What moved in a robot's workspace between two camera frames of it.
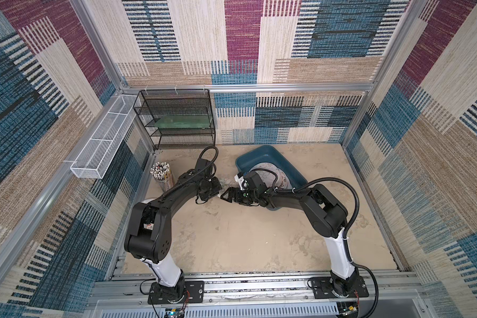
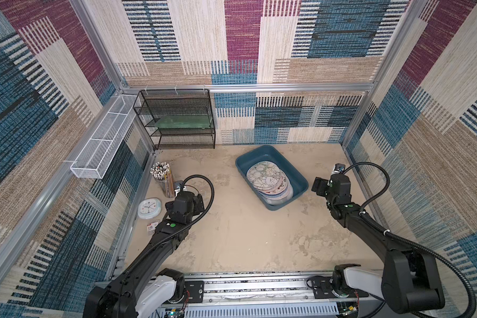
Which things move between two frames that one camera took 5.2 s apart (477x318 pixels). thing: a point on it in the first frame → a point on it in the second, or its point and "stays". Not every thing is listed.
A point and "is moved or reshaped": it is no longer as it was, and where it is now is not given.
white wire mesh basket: (94, 159) stays
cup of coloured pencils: (161, 171) stays
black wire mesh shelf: (177, 118) stays
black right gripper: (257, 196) → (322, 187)
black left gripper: (216, 182) → (197, 210)
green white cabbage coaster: (222, 191) is moved or reshaped
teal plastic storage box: (268, 154) stays
